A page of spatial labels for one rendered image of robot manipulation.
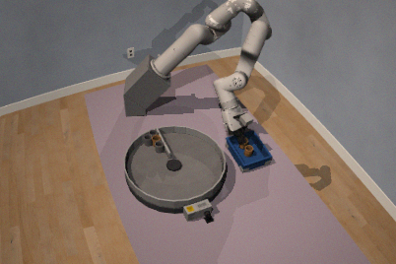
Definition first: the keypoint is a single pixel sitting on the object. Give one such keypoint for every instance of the bronze bushing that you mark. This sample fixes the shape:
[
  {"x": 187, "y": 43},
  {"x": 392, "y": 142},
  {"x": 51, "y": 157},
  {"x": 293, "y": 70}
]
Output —
[
  {"x": 156, "y": 137},
  {"x": 242, "y": 146},
  {"x": 248, "y": 152}
]

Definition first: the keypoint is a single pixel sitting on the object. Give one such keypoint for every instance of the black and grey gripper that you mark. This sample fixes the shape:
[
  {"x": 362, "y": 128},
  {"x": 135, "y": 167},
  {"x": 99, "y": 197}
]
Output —
[{"x": 233, "y": 124}]

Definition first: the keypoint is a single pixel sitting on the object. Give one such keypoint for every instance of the grey metal bushing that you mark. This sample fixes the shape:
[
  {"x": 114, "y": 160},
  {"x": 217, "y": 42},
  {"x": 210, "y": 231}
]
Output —
[
  {"x": 153, "y": 132},
  {"x": 148, "y": 142},
  {"x": 161, "y": 148}
]

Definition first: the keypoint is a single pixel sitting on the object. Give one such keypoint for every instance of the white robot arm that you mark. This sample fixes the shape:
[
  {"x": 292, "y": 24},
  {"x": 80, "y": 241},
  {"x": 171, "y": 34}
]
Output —
[{"x": 220, "y": 19}]

